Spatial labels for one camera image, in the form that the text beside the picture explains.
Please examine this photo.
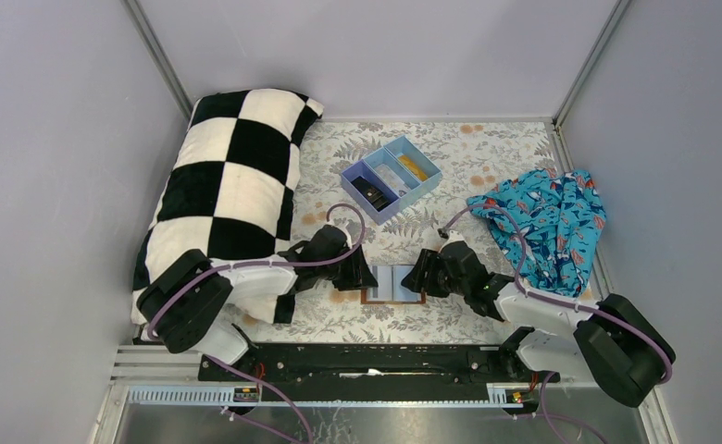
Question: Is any silver grey credit card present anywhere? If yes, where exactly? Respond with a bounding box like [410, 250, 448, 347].
[376, 164, 411, 196]

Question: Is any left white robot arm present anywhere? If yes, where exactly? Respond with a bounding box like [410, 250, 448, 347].
[136, 224, 378, 364]

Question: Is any blue patterned cloth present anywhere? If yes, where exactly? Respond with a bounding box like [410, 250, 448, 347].
[467, 168, 606, 298]

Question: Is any purple cable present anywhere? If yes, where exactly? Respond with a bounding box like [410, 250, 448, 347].
[144, 203, 367, 444]
[439, 204, 675, 444]

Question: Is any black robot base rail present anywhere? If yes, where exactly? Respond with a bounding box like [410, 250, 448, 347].
[198, 343, 547, 402]

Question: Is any blue compartment organizer box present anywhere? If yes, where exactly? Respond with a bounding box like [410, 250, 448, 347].
[340, 136, 442, 225]

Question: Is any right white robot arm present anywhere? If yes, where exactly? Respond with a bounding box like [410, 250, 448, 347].
[401, 240, 676, 407]

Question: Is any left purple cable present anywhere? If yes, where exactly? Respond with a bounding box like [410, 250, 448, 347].
[144, 203, 367, 444]

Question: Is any brown leather card holder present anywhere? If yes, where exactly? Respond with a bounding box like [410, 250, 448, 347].
[360, 265, 427, 305]

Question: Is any black item in box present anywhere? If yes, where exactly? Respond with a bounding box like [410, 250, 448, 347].
[352, 177, 391, 212]

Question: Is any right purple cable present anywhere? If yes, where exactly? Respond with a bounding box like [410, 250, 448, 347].
[439, 204, 675, 444]

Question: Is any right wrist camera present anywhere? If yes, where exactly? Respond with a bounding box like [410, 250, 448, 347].
[438, 228, 466, 252]

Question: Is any orange credit card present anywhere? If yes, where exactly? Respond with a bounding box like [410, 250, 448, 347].
[398, 154, 429, 182]

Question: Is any white slotted cable duct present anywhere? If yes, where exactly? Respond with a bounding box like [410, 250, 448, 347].
[128, 386, 524, 410]

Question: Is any black white checkered pillow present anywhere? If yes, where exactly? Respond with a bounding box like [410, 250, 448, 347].
[132, 89, 324, 300]

